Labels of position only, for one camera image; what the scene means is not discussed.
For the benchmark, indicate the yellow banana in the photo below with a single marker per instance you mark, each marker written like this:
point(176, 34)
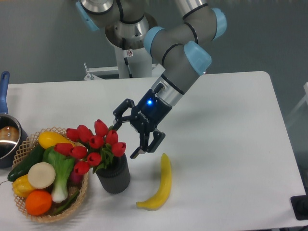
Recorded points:
point(161, 196)

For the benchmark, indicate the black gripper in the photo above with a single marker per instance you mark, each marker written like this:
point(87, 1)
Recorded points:
point(145, 117)

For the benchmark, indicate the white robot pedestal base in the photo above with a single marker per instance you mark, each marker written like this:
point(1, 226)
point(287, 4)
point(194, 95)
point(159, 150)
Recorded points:
point(133, 61)

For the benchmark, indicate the white round radish slice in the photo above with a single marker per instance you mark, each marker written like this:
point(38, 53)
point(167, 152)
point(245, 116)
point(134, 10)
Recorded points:
point(41, 175)

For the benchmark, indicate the dark grey ribbed vase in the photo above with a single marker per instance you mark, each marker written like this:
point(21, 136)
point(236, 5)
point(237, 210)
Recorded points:
point(116, 178)

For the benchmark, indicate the black device at table edge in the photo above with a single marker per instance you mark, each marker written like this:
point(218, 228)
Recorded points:
point(300, 206)

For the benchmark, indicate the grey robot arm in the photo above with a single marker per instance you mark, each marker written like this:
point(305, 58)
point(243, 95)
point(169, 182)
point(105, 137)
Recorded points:
point(179, 51)

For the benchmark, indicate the green bean pod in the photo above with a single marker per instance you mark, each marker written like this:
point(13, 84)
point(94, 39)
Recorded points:
point(66, 205)

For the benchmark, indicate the red tulip bouquet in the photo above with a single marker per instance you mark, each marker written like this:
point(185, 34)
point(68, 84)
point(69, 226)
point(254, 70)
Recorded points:
point(98, 149)

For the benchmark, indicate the woven wicker basket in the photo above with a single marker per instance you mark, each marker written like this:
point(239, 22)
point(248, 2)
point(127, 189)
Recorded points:
point(24, 149)

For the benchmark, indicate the yellow bell pepper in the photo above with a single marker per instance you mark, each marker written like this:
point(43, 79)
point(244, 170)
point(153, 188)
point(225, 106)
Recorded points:
point(22, 187)

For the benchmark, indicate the dark green cucumber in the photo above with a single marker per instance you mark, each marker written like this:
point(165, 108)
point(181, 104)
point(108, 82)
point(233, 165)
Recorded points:
point(34, 157)

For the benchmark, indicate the orange fruit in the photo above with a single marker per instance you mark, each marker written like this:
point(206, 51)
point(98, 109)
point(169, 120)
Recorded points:
point(38, 202)

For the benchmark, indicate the blue handled saucepan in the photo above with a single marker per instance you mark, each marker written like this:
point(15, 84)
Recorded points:
point(11, 132)

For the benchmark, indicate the white frame at right edge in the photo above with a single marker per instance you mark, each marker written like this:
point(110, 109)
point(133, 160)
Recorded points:
point(300, 107)

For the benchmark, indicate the yellow squash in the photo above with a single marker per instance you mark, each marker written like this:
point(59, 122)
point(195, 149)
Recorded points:
point(48, 139)

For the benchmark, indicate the green bok choy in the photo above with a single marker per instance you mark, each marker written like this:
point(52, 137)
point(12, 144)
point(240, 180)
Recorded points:
point(63, 167)

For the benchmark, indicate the purple red radish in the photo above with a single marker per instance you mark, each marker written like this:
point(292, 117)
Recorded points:
point(75, 178)

